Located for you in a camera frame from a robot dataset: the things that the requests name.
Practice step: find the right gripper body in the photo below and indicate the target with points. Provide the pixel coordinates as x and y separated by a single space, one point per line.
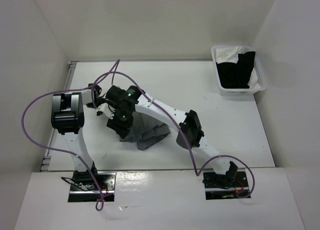
122 117

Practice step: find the grey pleated skirt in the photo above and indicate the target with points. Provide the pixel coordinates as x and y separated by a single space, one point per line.
146 131

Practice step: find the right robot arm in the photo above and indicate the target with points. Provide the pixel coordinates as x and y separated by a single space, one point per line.
187 125

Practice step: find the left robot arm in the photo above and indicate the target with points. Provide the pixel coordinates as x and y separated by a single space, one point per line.
82 162

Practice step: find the white plastic basket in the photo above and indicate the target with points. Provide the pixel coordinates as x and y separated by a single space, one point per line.
259 69

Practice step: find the black skirt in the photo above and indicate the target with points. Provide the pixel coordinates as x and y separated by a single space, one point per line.
237 75

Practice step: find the white skirt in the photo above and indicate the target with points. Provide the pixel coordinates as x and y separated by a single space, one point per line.
230 54

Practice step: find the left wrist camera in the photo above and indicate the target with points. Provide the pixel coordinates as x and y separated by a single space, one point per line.
105 109

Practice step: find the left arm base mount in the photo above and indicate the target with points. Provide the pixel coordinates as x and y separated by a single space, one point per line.
82 187

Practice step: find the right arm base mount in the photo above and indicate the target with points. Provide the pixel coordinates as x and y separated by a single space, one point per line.
215 189

